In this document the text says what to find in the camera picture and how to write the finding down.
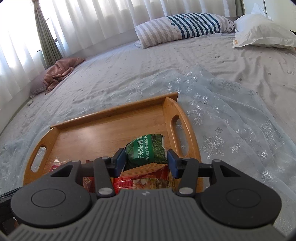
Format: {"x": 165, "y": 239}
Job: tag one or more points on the striped pillow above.
{"x": 180, "y": 27}

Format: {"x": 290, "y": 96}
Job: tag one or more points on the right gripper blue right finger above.
{"x": 179, "y": 166}

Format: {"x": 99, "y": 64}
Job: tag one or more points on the pink crumpled blanket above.
{"x": 59, "y": 71}

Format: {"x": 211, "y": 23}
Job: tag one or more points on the red label biscuit pack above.
{"x": 56, "y": 164}

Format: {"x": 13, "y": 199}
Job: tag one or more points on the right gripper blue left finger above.
{"x": 110, "y": 166}

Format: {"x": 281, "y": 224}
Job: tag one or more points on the white pillow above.
{"x": 258, "y": 29}

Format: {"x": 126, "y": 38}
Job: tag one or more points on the small red candy pack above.
{"x": 88, "y": 181}

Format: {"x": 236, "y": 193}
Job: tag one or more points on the red nuts snack bag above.
{"x": 147, "y": 177}

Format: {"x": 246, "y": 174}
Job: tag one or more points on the wooden serving tray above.
{"x": 104, "y": 132}

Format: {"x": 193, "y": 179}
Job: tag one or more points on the purple pillow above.
{"x": 38, "y": 85}

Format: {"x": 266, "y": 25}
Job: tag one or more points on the grey bed sheet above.
{"x": 270, "y": 72}

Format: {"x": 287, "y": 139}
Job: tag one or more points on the light blue snowflake tulle cloth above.
{"x": 230, "y": 122}

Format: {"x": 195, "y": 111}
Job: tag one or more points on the green peas snack bag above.
{"x": 144, "y": 150}

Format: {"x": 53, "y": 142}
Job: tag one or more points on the green drape curtain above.
{"x": 49, "y": 48}

